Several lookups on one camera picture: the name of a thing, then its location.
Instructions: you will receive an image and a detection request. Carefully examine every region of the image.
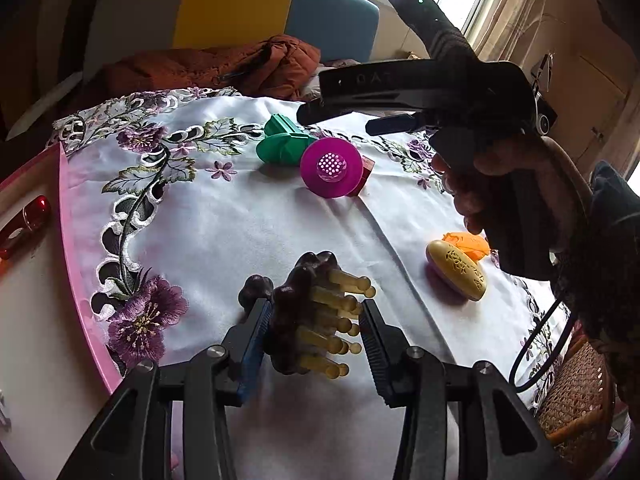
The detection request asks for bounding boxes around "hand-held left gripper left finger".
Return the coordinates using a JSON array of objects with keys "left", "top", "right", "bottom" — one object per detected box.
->
[{"left": 57, "top": 299, "right": 273, "bottom": 480}]

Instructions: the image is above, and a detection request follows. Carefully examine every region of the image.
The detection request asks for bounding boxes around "magenta plastic disc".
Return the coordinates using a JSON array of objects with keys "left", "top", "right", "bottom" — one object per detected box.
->
[{"left": 300, "top": 138, "right": 362, "bottom": 200}]

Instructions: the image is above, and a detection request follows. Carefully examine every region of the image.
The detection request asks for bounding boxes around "orange plastic cover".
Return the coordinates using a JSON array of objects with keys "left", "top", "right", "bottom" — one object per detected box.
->
[{"left": 442, "top": 231, "right": 492, "bottom": 262}]

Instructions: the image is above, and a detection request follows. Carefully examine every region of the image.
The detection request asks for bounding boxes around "person's right forearm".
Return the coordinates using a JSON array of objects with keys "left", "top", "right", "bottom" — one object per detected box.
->
[{"left": 550, "top": 160, "right": 640, "bottom": 411}]

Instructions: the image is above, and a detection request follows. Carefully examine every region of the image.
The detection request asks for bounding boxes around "beige curtain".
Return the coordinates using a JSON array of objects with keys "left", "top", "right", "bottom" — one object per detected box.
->
[{"left": 465, "top": 0, "right": 551, "bottom": 61}]

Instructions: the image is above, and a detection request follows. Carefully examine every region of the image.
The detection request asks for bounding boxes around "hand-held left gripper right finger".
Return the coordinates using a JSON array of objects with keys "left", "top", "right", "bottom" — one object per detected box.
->
[{"left": 359, "top": 300, "right": 571, "bottom": 480}]

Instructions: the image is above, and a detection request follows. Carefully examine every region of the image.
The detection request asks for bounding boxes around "brown massage brush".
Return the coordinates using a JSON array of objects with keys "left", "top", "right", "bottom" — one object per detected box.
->
[{"left": 239, "top": 251, "right": 377, "bottom": 378}]

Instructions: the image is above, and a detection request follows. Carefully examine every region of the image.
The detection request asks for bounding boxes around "shiny red plastic case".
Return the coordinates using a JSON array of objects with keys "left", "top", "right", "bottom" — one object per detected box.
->
[{"left": 0, "top": 195, "right": 52, "bottom": 261}]

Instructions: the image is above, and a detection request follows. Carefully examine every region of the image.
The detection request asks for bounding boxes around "white embroidered floral tablecloth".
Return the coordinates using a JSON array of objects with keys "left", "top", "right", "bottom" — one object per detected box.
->
[{"left": 47, "top": 87, "right": 576, "bottom": 480}]

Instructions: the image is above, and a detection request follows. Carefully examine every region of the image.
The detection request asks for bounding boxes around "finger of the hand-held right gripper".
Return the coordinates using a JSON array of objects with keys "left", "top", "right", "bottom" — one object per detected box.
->
[
  {"left": 297, "top": 96, "right": 401, "bottom": 126},
  {"left": 366, "top": 112, "right": 431, "bottom": 137}
]

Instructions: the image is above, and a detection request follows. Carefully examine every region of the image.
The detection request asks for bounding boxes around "rust red padded jacket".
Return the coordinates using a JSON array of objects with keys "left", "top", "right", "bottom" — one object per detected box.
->
[{"left": 82, "top": 35, "right": 322, "bottom": 102}]

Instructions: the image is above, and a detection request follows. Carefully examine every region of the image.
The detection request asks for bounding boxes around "person's right hand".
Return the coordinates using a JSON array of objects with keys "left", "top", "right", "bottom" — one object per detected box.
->
[{"left": 431, "top": 132, "right": 596, "bottom": 261}]

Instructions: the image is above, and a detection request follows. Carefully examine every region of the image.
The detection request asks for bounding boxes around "black cable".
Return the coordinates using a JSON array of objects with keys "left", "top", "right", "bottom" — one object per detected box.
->
[{"left": 509, "top": 297, "right": 576, "bottom": 393}]

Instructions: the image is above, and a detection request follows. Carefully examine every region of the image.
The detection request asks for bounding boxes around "small red block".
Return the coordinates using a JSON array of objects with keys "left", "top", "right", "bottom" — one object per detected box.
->
[{"left": 357, "top": 155, "right": 376, "bottom": 197}]

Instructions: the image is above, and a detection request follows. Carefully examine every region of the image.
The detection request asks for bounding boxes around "wicker chair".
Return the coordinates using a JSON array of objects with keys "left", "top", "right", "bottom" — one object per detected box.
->
[{"left": 532, "top": 337, "right": 618, "bottom": 468}]

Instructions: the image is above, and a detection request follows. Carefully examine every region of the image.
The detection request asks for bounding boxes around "green plastic toy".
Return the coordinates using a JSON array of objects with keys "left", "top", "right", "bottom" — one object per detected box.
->
[{"left": 256, "top": 114, "right": 318, "bottom": 165}]

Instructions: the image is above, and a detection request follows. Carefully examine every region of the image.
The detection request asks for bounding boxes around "wooden cabinet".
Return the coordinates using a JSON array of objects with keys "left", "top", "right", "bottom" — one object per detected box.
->
[{"left": 530, "top": 0, "right": 640, "bottom": 171}]

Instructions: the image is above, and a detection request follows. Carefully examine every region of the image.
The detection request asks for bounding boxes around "grey yellow blue sofa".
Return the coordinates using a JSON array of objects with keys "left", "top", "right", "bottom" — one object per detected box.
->
[{"left": 82, "top": 0, "right": 381, "bottom": 81}]

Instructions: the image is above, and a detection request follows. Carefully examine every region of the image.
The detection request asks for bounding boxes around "yellow oval plastic case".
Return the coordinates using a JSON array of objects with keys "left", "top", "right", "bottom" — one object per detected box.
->
[{"left": 426, "top": 240, "right": 488, "bottom": 302}]

